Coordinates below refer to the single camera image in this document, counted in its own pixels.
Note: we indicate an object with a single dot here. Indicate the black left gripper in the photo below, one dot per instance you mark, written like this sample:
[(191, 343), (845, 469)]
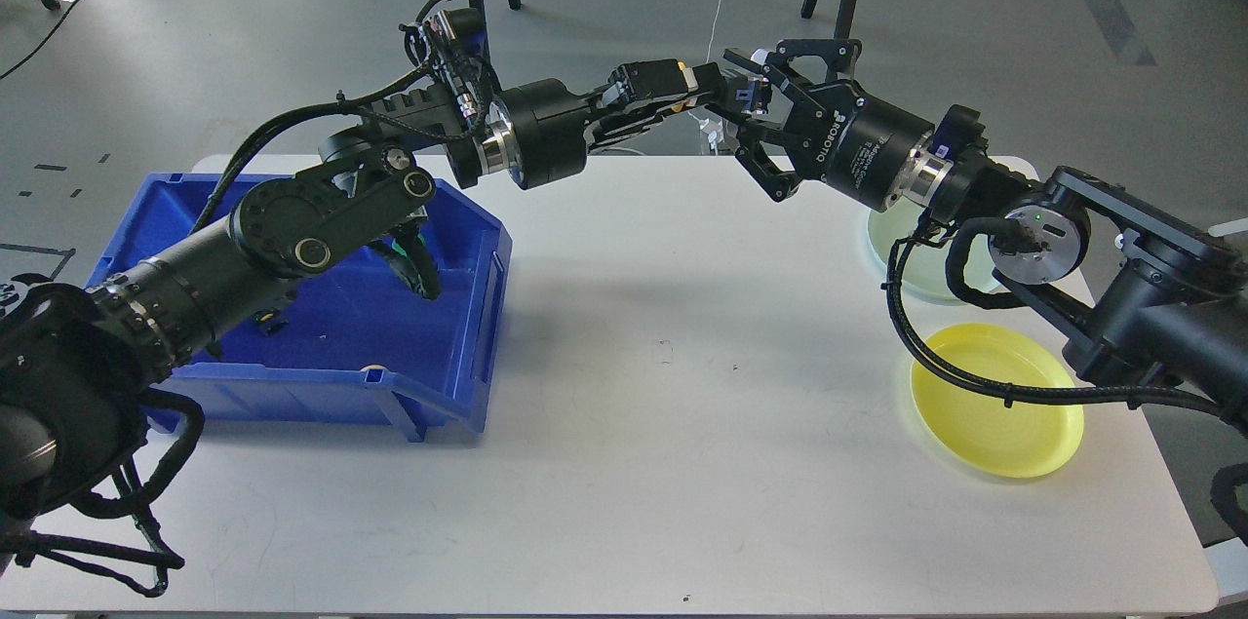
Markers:
[(541, 132)]

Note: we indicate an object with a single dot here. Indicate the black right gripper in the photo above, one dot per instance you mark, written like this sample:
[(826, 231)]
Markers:
[(836, 132)]

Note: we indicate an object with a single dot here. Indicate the yellow push button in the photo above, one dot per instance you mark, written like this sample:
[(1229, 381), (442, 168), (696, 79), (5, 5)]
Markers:
[(736, 97)]

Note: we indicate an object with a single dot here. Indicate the green push button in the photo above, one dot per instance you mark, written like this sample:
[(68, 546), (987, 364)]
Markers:
[(270, 321)]

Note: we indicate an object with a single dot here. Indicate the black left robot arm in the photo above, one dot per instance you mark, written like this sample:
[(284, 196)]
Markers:
[(89, 439)]

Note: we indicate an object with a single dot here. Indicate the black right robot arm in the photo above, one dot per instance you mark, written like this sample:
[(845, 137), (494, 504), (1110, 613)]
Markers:
[(1153, 310)]

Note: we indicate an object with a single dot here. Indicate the light green plate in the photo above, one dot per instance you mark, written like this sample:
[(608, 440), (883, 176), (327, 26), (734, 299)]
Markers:
[(925, 272)]

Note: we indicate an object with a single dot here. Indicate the yellow plate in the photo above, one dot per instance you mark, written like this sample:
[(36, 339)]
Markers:
[(1020, 442)]

